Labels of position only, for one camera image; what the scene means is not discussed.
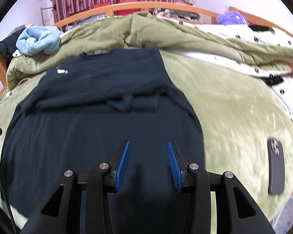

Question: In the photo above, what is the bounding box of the black jacket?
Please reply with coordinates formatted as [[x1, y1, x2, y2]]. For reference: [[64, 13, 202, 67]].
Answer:
[[0, 28, 27, 59]]

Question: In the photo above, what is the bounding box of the dark navy sweatshirt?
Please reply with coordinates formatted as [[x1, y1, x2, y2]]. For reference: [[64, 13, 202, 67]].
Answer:
[[1, 47, 205, 234]]

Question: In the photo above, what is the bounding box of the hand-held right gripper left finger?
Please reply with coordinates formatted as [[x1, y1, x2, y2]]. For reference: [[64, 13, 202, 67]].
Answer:
[[21, 140, 131, 234]]

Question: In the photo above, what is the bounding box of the black dotted cloth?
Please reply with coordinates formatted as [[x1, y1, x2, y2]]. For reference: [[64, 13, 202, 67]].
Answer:
[[248, 25, 275, 33], [262, 75, 284, 86]]

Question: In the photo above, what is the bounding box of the black cable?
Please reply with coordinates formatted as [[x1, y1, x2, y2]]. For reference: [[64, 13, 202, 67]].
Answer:
[[0, 136, 16, 233]]

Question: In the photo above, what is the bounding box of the light blue fleece blanket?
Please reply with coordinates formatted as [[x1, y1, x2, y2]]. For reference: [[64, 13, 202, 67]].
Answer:
[[16, 26, 61, 56]]

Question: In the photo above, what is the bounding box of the white floral pillow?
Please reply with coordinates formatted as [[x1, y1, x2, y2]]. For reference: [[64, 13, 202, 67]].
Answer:
[[269, 74, 293, 123]]

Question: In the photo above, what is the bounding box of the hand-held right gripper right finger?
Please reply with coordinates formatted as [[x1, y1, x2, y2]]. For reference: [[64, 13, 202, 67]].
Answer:
[[167, 140, 276, 234]]

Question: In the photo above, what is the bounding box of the green quilt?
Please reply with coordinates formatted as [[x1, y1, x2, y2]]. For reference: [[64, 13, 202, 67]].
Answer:
[[6, 12, 293, 89]]

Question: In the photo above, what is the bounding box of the purple plush toy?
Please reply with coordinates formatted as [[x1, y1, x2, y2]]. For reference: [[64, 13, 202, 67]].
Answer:
[[215, 11, 249, 27]]

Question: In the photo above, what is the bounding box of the wooden bed frame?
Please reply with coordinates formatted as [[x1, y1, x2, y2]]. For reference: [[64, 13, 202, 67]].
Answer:
[[0, 2, 293, 225]]

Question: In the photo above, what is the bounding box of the white patterned fabric item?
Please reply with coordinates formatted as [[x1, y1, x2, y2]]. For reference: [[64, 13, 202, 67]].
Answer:
[[271, 196, 293, 228]]

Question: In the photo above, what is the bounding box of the white charger with cable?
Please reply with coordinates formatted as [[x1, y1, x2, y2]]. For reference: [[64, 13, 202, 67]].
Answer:
[[5, 78, 31, 100]]

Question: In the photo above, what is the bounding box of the wooden coat rack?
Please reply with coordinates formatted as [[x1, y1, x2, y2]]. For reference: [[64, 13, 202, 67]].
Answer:
[[40, 5, 56, 26]]

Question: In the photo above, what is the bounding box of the grey smartphone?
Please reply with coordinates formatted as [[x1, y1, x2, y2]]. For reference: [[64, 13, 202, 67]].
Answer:
[[267, 138, 285, 195]]

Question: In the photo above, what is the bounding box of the red chair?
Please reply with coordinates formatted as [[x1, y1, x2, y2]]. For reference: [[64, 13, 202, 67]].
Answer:
[[117, 0, 139, 16], [91, 2, 111, 9]]

